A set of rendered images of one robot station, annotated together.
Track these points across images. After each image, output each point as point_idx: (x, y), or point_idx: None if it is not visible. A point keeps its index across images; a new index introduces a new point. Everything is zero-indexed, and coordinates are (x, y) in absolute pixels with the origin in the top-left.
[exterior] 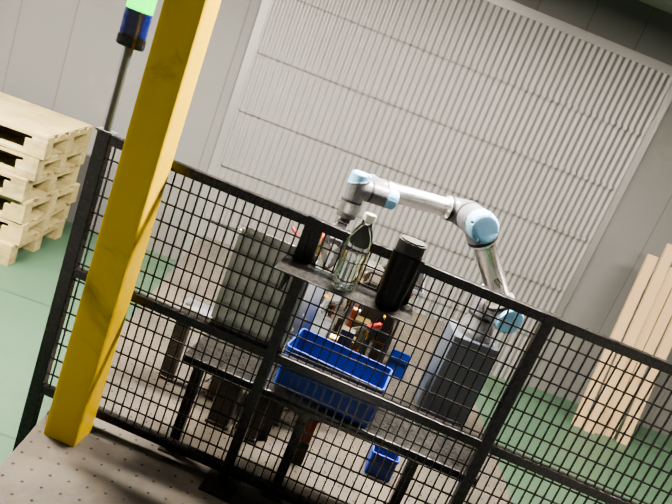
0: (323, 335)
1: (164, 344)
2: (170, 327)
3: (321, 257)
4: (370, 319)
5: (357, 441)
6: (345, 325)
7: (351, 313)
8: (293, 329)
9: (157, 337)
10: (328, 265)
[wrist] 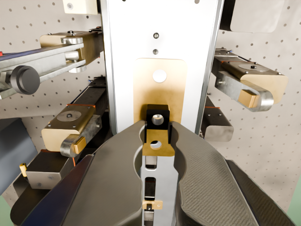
0: (115, 72)
1: (289, 59)
2: (285, 98)
3: (201, 138)
4: (49, 154)
5: (53, 20)
6: (59, 46)
7: (37, 51)
8: (169, 45)
9: (298, 67)
10: (145, 121)
